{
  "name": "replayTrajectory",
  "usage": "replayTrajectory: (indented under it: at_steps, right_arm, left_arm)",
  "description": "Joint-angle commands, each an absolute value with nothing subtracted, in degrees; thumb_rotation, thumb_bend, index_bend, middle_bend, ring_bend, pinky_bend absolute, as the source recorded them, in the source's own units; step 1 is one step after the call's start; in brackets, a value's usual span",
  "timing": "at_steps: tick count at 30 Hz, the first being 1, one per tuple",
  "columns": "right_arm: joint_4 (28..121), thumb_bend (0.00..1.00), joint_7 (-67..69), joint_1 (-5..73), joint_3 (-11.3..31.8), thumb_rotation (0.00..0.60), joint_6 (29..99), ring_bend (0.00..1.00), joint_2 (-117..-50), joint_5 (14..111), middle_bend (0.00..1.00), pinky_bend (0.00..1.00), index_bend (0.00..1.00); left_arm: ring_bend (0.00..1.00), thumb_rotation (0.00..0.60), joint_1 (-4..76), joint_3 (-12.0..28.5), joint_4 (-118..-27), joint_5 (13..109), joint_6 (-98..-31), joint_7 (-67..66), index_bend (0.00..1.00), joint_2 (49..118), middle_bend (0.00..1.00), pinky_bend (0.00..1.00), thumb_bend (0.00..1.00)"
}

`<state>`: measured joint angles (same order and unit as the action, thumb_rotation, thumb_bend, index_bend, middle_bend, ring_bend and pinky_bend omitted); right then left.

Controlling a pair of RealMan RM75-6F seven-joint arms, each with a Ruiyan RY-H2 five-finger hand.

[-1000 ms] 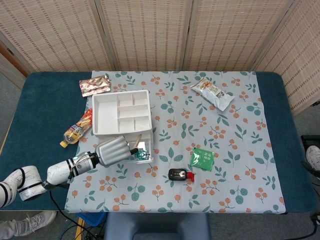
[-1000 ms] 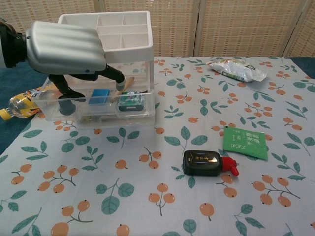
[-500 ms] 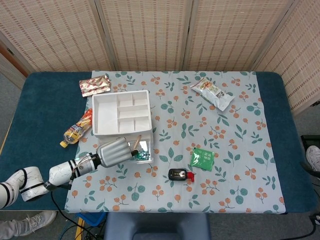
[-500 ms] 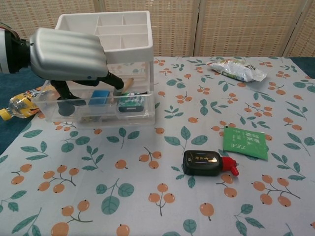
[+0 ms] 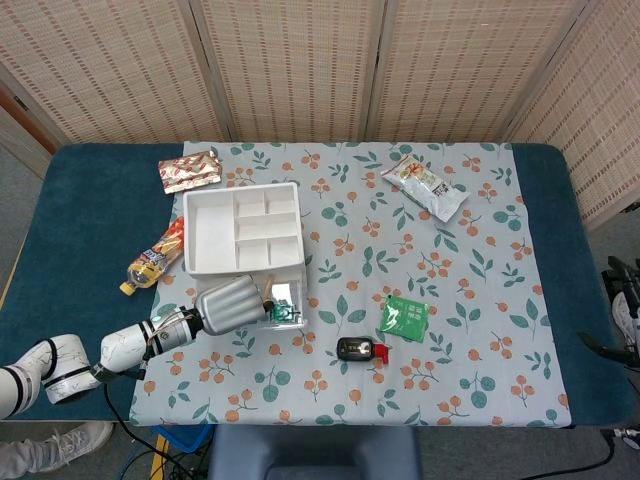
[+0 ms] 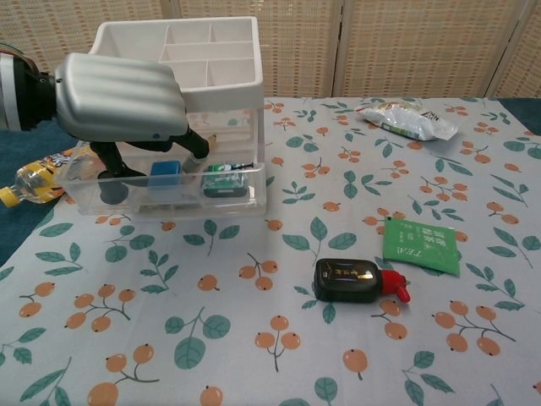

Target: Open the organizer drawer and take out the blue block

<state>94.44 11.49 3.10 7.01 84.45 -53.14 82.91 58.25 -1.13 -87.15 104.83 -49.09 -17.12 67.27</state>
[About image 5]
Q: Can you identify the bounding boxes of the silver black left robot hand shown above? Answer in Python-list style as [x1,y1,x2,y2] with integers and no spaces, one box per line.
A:
[193,274,270,337]

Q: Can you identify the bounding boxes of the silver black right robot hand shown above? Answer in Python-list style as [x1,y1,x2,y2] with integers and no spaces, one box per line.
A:
[579,257,640,369]

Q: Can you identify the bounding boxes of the clear plastic drawer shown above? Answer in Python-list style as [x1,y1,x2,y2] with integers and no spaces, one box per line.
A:
[244,272,307,330]

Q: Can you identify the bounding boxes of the white drawer organizer box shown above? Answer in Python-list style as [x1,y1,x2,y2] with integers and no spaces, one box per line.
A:
[182,182,307,281]

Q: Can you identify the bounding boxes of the black ink bottle red cap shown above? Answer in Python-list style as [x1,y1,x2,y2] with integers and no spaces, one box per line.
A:
[335,335,392,365]

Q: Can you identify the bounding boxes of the blue plastic bin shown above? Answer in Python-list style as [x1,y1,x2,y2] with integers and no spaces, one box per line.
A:
[152,424,211,454]

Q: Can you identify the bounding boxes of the floral patterned tablecloth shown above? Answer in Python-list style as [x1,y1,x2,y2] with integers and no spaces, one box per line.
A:
[128,141,572,428]

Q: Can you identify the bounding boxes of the gold red snack packet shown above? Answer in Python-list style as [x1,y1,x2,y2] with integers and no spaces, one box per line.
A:
[158,149,224,195]

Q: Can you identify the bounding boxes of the blue padded chair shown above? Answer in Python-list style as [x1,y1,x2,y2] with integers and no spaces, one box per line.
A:
[207,424,424,480]

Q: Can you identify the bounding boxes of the green tea sachet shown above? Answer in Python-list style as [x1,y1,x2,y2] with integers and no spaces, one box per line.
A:
[377,293,431,344]

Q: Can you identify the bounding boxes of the white sneaker grey laces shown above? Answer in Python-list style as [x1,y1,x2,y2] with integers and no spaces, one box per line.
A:
[42,422,115,472]

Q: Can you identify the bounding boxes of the white nut snack bag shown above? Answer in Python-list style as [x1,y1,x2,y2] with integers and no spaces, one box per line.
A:
[380,153,471,224]

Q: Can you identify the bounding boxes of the woven bamboo folding screen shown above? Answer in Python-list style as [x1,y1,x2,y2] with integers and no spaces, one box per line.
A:
[0,0,640,234]

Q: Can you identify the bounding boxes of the black cable with metal connector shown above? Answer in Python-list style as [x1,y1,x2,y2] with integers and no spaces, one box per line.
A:
[602,427,640,466]

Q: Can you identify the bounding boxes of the black floor cable bundle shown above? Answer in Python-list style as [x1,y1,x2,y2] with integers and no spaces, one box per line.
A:
[117,439,211,480]

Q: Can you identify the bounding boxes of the wooden door with brown frame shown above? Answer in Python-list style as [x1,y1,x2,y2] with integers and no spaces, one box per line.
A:
[0,82,59,179]

